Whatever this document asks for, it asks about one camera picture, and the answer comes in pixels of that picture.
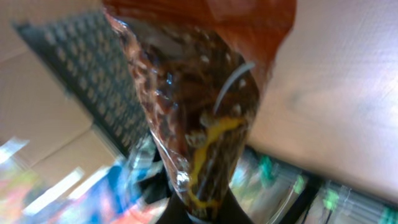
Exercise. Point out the orange chocolate bar wrapper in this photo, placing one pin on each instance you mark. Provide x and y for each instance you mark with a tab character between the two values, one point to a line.
201	68

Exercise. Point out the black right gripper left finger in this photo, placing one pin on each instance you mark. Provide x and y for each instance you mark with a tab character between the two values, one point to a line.
174	213

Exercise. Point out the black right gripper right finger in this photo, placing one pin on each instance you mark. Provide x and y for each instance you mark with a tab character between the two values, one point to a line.
231	212

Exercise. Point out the brown cardboard box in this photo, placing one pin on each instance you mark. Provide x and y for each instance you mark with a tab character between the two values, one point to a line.
37	108

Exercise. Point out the grey plastic shopping basket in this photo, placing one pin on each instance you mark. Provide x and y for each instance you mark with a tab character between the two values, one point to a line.
84	54

